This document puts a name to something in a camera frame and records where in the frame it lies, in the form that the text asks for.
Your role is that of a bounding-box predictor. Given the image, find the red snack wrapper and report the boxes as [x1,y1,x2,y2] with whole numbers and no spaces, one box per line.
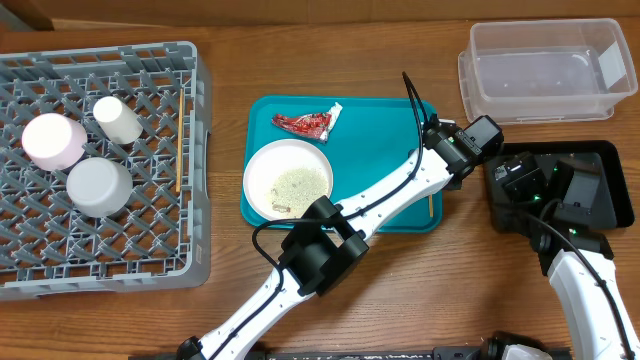
[271,102,343,143]

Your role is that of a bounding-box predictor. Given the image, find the white cup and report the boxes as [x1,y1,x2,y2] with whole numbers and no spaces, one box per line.
[93,96,143,144]

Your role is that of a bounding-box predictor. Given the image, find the grey green bowl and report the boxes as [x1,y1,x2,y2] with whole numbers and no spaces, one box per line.
[66,157,133,218]

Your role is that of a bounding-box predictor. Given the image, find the pink white bowl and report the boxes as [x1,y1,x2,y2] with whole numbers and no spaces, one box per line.
[21,113,88,171]

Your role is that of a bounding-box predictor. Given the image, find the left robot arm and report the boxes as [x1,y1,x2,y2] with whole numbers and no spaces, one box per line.
[176,116,503,359]

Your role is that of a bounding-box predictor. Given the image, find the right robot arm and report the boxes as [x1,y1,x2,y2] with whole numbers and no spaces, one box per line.
[488,153,639,359]

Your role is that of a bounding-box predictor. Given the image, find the teal serving tray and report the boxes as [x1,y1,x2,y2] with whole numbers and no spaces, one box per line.
[244,95,418,203]

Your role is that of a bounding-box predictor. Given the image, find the black rectangular tray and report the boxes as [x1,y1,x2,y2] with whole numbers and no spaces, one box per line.
[484,140,635,230]

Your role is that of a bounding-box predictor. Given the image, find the clear plastic bin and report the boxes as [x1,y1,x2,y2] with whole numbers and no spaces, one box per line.
[457,18,639,124]

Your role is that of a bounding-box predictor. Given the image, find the pile of rice grains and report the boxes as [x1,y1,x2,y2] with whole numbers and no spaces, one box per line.
[267,167,329,218]

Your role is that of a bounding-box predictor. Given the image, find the large white round plate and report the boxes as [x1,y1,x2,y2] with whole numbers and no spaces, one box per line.
[241,139,333,226]

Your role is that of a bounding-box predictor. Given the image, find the grey plastic dish rack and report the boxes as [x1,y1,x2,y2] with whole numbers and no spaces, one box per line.
[1,41,212,301]

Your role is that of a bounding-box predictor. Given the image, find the cardboard backdrop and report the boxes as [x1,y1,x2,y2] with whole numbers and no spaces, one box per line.
[1,0,639,30]

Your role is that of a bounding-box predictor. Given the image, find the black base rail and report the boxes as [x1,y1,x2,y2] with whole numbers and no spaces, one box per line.
[127,347,574,360]

